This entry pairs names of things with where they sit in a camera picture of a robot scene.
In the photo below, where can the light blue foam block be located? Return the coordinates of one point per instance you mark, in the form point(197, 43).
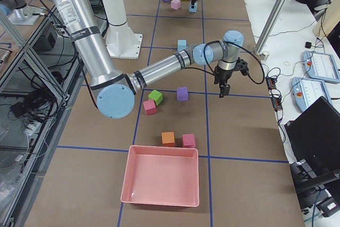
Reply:
point(194, 11)
point(181, 45)

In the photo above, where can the light pink foam block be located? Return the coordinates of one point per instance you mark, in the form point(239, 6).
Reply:
point(175, 4)

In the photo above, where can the purple block right side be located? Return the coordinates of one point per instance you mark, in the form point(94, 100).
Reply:
point(182, 94)

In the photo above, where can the magenta block near pink bin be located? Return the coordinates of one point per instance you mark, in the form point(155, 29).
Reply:
point(188, 141)

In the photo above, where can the green foam block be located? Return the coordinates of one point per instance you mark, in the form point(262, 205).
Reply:
point(156, 96)

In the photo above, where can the orange block near pink bin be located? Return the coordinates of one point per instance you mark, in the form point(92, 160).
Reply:
point(168, 139)

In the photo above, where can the red-pink foam block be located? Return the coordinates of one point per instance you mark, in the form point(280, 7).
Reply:
point(149, 107)

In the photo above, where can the lower teach pendant tablet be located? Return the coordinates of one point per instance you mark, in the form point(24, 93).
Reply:
point(306, 91)

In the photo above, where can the teach pendant tablet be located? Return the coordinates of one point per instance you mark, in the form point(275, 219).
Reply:
point(306, 91)
point(320, 66)

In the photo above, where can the black laptop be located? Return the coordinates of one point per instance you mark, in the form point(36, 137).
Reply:
point(315, 134)

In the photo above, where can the upper teach pendant tablet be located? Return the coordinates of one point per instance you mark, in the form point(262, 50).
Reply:
point(320, 66)

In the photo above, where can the pink tray bin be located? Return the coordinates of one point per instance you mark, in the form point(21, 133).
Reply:
point(167, 176)

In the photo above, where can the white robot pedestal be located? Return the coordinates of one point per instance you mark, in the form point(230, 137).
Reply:
point(121, 41)

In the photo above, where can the aluminium frame post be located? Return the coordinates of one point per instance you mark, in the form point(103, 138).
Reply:
point(269, 26)

